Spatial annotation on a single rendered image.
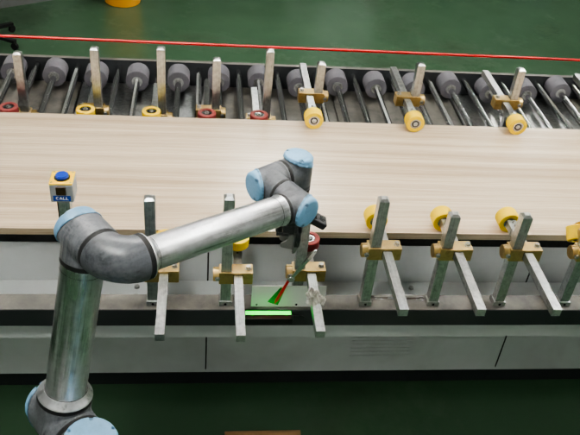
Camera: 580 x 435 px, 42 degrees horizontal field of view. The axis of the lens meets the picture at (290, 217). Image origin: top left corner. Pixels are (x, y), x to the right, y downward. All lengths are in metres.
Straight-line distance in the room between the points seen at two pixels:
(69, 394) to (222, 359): 1.17
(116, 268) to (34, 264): 1.15
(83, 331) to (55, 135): 1.37
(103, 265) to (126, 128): 1.53
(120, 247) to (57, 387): 0.52
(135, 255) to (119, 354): 1.45
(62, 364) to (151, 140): 1.33
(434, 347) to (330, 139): 0.99
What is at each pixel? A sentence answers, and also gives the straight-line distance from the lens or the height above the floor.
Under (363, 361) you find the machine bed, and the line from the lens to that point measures 3.29.
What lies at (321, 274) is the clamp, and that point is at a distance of 2.60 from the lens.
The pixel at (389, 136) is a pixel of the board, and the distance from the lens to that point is 3.33.
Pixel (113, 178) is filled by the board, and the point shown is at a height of 0.90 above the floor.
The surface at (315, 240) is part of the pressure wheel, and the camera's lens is 2.65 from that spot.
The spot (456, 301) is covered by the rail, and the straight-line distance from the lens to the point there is 2.85.
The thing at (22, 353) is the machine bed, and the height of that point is 0.22.
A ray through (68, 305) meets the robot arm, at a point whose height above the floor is 1.22.
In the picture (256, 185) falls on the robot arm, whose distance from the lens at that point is 2.13.
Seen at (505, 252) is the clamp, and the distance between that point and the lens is 2.71.
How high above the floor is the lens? 2.56
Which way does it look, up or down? 37 degrees down
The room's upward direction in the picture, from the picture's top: 6 degrees clockwise
